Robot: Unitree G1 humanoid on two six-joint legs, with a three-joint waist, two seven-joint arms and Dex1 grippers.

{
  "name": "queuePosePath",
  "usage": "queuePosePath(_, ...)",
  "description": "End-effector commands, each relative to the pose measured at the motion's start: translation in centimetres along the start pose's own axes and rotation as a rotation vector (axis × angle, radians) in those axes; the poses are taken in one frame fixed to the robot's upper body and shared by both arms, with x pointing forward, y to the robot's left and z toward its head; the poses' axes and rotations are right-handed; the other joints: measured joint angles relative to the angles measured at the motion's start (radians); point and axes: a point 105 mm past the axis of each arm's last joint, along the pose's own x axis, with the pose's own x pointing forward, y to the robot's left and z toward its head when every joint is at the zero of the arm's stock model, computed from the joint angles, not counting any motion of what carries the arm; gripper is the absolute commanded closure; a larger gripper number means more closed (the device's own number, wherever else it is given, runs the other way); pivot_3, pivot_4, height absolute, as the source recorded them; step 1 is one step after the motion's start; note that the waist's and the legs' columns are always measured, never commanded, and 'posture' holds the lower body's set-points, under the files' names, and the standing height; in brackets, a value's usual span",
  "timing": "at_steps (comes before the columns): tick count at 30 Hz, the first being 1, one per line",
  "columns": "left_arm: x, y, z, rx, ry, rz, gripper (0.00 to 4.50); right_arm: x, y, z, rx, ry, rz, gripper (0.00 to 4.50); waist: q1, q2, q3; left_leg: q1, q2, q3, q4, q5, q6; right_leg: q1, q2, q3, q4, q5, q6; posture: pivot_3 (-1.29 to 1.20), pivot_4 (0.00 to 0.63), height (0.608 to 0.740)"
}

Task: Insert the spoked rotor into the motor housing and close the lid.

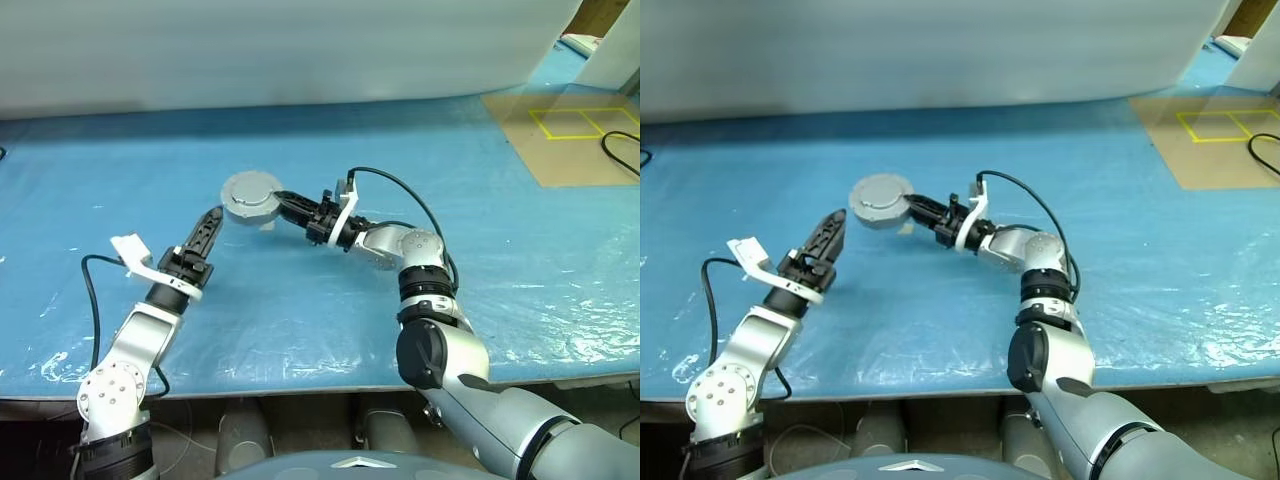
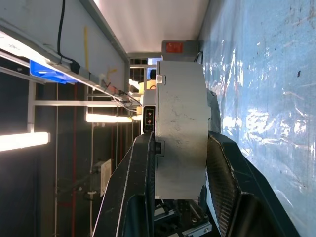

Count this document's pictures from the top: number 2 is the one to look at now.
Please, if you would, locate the blue plastic table cover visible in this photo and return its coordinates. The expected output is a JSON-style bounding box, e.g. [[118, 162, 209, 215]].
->
[[197, 0, 316, 237]]

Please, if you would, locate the white backdrop panel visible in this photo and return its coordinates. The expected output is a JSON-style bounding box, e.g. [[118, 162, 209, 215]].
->
[[93, 0, 210, 54]]

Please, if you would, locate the copper wound stator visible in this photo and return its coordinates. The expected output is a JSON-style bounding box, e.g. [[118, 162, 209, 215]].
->
[[162, 60, 212, 200]]

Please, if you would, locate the grey wall junction box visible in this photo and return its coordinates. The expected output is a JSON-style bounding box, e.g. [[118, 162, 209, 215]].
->
[[90, 159, 112, 198]]

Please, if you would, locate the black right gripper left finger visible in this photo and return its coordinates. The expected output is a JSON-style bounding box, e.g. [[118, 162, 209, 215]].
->
[[91, 132, 162, 237]]

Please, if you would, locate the long fluorescent tube light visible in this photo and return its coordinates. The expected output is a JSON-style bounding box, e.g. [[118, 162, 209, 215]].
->
[[0, 132, 51, 152], [85, 113, 139, 124]]

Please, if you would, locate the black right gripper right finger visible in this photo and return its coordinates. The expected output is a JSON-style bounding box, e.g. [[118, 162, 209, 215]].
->
[[206, 130, 301, 237]]

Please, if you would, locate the black hanging power cable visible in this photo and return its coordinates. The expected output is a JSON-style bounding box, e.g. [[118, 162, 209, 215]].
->
[[57, 0, 81, 74]]

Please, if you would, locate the blue plastic bin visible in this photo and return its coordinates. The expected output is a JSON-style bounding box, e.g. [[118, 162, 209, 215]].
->
[[29, 59, 76, 85]]

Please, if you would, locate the yellow tape strip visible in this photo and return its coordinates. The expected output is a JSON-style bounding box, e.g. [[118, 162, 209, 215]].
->
[[83, 25, 89, 70]]

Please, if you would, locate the grey box red label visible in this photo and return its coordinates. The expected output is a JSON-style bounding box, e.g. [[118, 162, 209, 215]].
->
[[161, 40, 200, 61]]

